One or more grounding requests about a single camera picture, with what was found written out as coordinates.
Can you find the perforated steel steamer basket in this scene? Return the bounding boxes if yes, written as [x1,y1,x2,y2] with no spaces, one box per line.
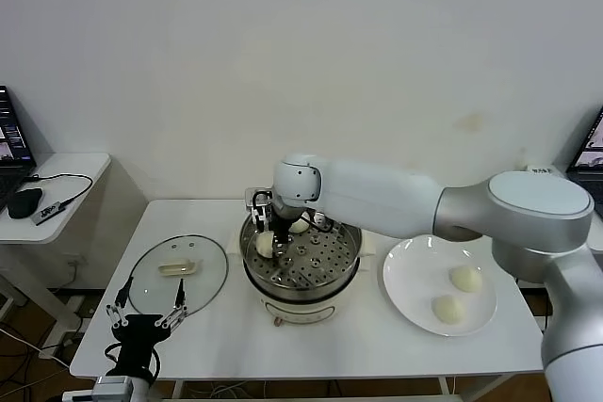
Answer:
[238,191,365,291]

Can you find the glass lid cream handle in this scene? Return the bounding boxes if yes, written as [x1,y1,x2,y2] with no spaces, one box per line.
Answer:
[126,233,230,323]

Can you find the black laptop beside mouse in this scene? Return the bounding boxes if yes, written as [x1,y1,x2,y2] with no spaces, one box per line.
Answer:
[0,85,38,213]

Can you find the grey adapter with sticker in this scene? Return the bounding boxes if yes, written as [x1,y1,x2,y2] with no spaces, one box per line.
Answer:
[32,201,64,227]

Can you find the white wall socket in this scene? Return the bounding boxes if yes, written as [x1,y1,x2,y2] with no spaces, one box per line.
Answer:
[69,254,90,281]

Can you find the white side desk with mouse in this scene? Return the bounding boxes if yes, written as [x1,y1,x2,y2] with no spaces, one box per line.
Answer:
[0,152,112,342]

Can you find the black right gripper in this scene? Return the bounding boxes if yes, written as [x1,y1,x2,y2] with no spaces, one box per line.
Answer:
[253,207,294,256]

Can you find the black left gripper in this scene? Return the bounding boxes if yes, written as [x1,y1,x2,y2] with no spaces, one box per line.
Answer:
[106,278,188,378]

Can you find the white floor cables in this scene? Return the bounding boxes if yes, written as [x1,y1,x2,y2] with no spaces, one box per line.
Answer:
[206,383,251,399]

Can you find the thin black desk cable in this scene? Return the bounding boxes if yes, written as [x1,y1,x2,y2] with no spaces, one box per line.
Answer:
[24,172,94,209]

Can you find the cream electric cooking pot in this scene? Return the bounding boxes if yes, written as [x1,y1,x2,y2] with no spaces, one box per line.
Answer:
[225,227,378,329]

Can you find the round white plate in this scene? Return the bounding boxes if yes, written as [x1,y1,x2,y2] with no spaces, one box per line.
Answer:
[382,234,498,338]

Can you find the black computer mouse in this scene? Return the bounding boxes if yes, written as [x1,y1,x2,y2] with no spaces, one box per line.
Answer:
[8,187,43,220]

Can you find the black laptop beside label box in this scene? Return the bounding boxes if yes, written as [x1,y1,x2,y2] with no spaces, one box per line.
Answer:
[567,105,603,222]

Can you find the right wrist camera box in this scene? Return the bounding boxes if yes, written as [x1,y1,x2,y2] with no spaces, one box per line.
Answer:
[243,187,276,209]

